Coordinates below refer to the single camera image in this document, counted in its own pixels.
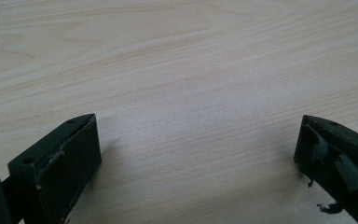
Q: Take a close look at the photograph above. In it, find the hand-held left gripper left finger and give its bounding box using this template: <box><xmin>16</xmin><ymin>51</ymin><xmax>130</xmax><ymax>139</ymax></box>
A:
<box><xmin>7</xmin><ymin>113</ymin><xmax>103</xmax><ymax>224</ymax></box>

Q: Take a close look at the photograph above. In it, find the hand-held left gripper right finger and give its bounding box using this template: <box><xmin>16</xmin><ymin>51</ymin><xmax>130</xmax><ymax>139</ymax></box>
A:
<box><xmin>294</xmin><ymin>114</ymin><xmax>358</xmax><ymax>224</ymax></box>

